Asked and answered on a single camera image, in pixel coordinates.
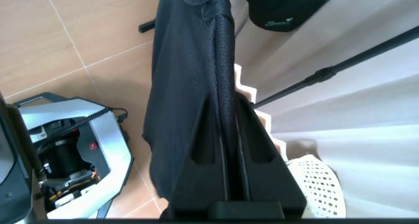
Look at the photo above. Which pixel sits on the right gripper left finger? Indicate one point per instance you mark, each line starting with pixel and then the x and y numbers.
pixel 193 184

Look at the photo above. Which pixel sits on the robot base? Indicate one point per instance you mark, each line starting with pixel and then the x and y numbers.
pixel 101 135

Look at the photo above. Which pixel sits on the black clothes rack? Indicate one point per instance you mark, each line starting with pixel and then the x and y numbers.
pixel 327 72

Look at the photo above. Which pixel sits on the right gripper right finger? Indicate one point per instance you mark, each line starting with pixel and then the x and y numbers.
pixel 275 184

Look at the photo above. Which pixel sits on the black shorts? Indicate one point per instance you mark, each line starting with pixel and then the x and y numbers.
pixel 281 4

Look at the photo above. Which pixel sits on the black garment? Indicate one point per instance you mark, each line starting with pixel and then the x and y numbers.
pixel 183 70

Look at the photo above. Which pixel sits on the white laundry basket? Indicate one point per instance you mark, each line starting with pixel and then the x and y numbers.
pixel 320 188

